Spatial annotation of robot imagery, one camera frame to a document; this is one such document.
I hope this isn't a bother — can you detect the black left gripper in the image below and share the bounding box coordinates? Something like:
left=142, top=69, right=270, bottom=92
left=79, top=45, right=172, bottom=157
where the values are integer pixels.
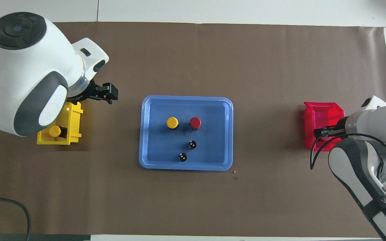
left=67, top=80, right=118, bottom=105

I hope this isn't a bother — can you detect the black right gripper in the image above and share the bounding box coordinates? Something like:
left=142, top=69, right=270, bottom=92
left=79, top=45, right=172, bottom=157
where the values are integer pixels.
left=314, top=117, right=347, bottom=138

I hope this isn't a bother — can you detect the blue plastic tray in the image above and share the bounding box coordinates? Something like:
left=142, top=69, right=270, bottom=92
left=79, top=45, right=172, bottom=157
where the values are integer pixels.
left=139, top=95, right=234, bottom=171

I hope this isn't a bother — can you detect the red plastic bin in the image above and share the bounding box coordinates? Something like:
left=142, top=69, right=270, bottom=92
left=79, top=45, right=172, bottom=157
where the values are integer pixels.
left=303, top=102, right=347, bottom=152

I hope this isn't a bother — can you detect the yellow plastic bin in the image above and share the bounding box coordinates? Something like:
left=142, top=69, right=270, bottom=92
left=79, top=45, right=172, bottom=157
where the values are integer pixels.
left=37, top=101, right=83, bottom=146

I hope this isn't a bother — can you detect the brown paper mat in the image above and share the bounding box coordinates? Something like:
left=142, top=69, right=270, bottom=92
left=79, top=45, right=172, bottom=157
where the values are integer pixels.
left=0, top=22, right=386, bottom=238

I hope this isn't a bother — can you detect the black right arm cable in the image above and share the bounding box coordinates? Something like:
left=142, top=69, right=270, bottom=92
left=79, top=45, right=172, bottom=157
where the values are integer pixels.
left=310, top=133, right=386, bottom=181

